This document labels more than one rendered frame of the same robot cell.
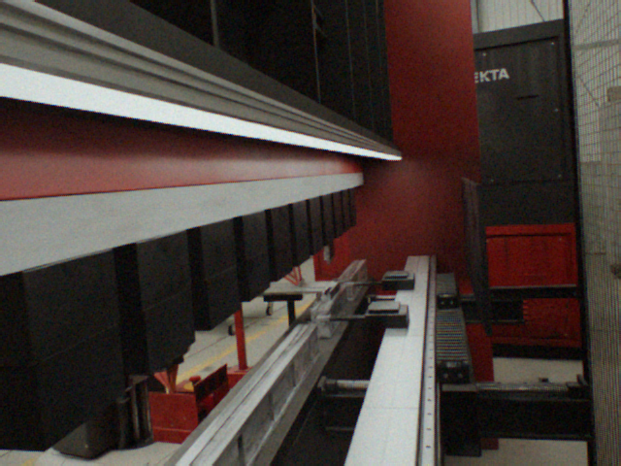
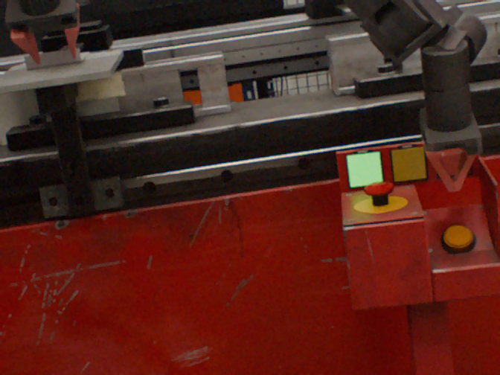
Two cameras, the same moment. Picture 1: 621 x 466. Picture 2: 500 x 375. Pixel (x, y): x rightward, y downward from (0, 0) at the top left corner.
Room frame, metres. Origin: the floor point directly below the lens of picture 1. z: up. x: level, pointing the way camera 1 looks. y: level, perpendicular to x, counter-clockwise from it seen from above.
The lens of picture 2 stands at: (2.32, 1.52, 1.15)
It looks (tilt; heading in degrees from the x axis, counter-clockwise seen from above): 14 degrees down; 254
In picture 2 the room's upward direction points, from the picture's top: 8 degrees counter-clockwise
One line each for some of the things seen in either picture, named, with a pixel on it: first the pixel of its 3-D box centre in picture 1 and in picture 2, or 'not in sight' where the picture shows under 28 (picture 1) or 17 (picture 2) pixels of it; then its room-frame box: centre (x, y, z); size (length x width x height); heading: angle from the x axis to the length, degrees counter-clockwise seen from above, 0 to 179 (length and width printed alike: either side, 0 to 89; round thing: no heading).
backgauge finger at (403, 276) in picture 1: (376, 281); (72, 42); (2.08, -0.31, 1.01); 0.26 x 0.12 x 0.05; 75
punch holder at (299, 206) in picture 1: (286, 232); not in sight; (1.56, 0.00, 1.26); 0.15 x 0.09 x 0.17; 165
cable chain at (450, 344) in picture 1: (449, 340); not in sight; (1.27, -0.34, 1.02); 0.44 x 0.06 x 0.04; 165
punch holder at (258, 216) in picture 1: (237, 254); not in sight; (1.17, 0.10, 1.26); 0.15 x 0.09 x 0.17; 165
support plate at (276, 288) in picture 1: (292, 287); (58, 71); (2.15, -0.01, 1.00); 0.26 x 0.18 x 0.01; 75
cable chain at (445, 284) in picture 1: (445, 287); (192, 10); (1.81, -0.48, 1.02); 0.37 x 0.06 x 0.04; 165
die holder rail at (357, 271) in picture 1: (353, 279); not in sight; (2.65, -0.29, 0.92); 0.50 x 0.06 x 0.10; 165
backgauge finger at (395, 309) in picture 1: (359, 314); (344, 2); (1.60, -0.19, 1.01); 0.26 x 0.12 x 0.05; 75
